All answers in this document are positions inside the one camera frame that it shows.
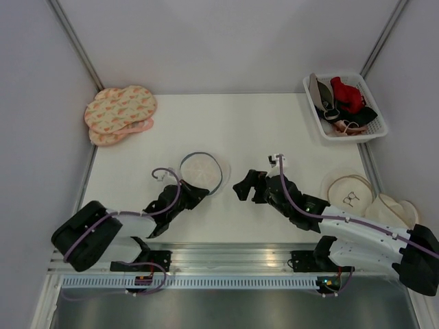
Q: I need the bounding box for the white mesh laundry bag blue zipper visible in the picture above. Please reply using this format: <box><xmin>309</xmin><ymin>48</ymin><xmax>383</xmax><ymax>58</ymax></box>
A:
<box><xmin>178</xmin><ymin>151</ymin><xmax>231</xmax><ymax>196</ymax></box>

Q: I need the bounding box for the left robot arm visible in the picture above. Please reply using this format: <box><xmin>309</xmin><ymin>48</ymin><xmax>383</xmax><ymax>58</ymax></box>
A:
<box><xmin>51</xmin><ymin>180</ymin><xmax>210</xmax><ymax>272</ymax></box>

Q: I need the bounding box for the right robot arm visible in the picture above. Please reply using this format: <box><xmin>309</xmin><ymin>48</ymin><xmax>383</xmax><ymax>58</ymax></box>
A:
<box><xmin>233</xmin><ymin>169</ymin><xmax>438</xmax><ymax>296</ymax></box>

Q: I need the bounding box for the floral laundry bag bottom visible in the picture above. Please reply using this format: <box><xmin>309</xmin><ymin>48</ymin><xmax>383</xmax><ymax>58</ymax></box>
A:
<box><xmin>88</xmin><ymin>118</ymin><xmax>154</xmax><ymax>147</ymax></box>

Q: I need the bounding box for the floral laundry bag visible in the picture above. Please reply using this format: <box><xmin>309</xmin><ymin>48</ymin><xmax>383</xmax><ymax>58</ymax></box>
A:
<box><xmin>88</xmin><ymin>118</ymin><xmax>154</xmax><ymax>147</ymax></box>
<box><xmin>84</xmin><ymin>86</ymin><xmax>158</xmax><ymax>134</ymax></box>

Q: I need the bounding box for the cream laundry bag right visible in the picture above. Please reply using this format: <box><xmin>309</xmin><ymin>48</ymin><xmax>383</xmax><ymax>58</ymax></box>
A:
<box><xmin>365</xmin><ymin>193</ymin><xmax>420</xmax><ymax>229</ymax></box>

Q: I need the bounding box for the floral laundry bag top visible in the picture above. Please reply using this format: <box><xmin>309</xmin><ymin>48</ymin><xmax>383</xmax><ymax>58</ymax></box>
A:
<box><xmin>84</xmin><ymin>86</ymin><xmax>158</xmax><ymax>134</ymax></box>

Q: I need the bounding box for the beige grey bra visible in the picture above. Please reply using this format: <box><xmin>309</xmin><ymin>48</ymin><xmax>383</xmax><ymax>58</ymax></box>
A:
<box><xmin>308</xmin><ymin>73</ymin><xmax>335</xmax><ymax>112</ymax></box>

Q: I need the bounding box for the red bra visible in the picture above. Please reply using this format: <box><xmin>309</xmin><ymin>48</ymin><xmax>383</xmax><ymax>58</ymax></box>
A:
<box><xmin>330</xmin><ymin>77</ymin><xmax>366</xmax><ymax>114</ymax></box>

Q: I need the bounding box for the white plastic basket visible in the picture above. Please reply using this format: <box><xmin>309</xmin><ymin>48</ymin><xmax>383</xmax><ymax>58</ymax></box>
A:
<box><xmin>302</xmin><ymin>73</ymin><xmax>388</xmax><ymax>143</ymax></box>

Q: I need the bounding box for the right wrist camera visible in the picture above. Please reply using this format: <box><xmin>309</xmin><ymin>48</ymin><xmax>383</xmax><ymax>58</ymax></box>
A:
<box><xmin>268</xmin><ymin>154</ymin><xmax>287</xmax><ymax>170</ymax></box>

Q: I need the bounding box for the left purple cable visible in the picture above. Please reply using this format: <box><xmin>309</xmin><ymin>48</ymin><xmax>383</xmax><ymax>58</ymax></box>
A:
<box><xmin>63</xmin><ymin>167</ymin><xmax>182</xmax><ymax>261</ymax></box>

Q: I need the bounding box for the aluminium mounting rail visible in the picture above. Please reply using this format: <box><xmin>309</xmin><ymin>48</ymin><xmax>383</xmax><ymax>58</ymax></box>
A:
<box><xmin>47</xmin><ymin>242</ymin><xmax>423</xmax><ymax>275</ymax></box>

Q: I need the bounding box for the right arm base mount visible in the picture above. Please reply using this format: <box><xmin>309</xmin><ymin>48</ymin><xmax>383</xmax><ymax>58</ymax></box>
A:
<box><xmin>287</xmin><ymin>250</ymin><xmax>355</xmax><ymax>273</ymax></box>

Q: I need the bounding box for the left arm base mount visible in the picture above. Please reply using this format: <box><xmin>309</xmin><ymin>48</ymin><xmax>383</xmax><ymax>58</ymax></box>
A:
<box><xmin>110</xmin><ymin>250</ymin><xmax>172</xmax><ymax>273</ymax></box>

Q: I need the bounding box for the white slotted cable duct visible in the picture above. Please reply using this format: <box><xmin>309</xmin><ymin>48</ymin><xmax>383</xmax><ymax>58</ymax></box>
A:
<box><xmin>61</xmin><ymin>275</ymin><xmax>318</xmax><ymax>290</ymax></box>

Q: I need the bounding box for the left aluminium frame post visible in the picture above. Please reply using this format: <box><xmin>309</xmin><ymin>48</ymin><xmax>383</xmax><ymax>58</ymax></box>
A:
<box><xmin>46</xmin><ymin>0</ymin><xmax>104</xmax><ymax>91</ymax></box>

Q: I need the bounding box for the aluminium frame post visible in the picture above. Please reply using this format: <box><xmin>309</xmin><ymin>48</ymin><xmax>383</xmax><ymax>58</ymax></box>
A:
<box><xmin>46</xmin><ymin>0</ymin><xmax>104</xmax><ymax>91</ymax></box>
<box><xmin>359</xmin><ymin>0</ymin><xmax>411</xmax><ymax>79</ymax></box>

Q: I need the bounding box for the right aluminium frame post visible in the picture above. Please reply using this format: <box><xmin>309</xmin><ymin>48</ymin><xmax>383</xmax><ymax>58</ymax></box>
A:
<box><xmin>359</xmin><ymin>0</ymin><xmax>411</xmax><ymax>79</ymax></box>

